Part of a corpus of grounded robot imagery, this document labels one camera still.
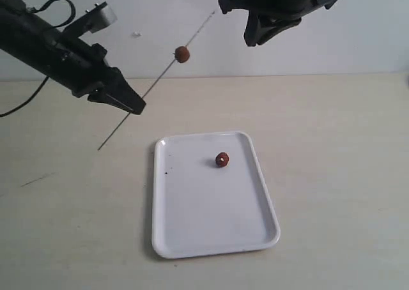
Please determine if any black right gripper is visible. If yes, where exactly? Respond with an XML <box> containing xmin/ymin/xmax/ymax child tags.
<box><xmin>218</xmin><ymin>0</ymin><xmax>337</xmax><ymax>47</ymax></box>

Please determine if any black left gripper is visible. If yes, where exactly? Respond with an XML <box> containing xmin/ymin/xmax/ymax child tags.
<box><xmin>44</xmin><ymin>31</ymin><xmax>146</xmax><ymax>115</ymax></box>

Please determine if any thin metal skewer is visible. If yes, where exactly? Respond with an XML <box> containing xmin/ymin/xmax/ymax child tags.
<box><xmin>97</xmin><ymin>10</ymin><xmax>216</xmax><ymax>151</ymax></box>

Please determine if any red date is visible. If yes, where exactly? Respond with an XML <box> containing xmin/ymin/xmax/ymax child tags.
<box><xmin>174</xmin><ymin>46</ymin><xmax>190</xmax><ymax>63</ymax></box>
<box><xmin>215</xmin><ymin>152</ymin><xmax>229</xmax><ymax>167</ymax></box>

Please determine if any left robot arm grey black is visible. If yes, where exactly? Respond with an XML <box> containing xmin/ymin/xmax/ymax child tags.
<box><xmin>1</xmin><ymin>0</ymin><xmax>146</xmax><ymax>115</ymax></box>

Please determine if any white rectangular plastic tray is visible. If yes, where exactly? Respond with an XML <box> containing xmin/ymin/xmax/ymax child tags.
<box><xmin>151</xmin><ymin>131</ymin><xmax>281</xmax><ymax>259</ymax></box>

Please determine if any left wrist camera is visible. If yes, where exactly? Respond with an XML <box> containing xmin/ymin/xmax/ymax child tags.
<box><xmin>63</xmin><ymin>2</ymin><xmax>117</xmax><ymax>38</ymax></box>

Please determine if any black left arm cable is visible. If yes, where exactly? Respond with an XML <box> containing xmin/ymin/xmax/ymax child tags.
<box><xmin>0</xmin><ymin>0</ymin><xmax>76</xmax><ymax>118</ymax></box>

